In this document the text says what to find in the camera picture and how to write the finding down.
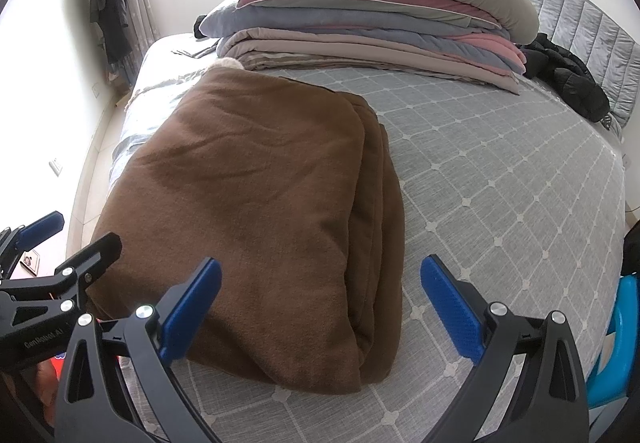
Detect grey checked bed sheet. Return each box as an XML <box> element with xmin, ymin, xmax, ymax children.
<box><xmin>109</xmin><ymin>34</ymin><xmax>627</xmax><ymax>443</ymax></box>

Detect dark clothes hanging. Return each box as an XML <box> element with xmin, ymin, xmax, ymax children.
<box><xmin>89</xmin><ymin>0</ymin><xmax>132</xmax><ymax>64</ymax></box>

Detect black jacket on bed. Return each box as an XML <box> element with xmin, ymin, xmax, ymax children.
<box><xmin>520</xmin><ymin>33</ymin><xmax>611</xmax><ymax>122</ymax></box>

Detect stack of folded quilts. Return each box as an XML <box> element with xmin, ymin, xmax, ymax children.
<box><xmin>198</xmin><ymin>0</ymin><xmax>538</xmax><ymax>92</ymax></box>

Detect grey padded headboard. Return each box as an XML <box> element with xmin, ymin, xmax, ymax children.
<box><xmin>529</xmin><ymin>0</ymin><xmax>639</xmax><ymax>128</ymax></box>

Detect brown wool coat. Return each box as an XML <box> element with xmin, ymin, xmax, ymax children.
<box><xmin>89</xmin><ymin>67</ymin><xmax>405</xmax><ymax>394</ymax></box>

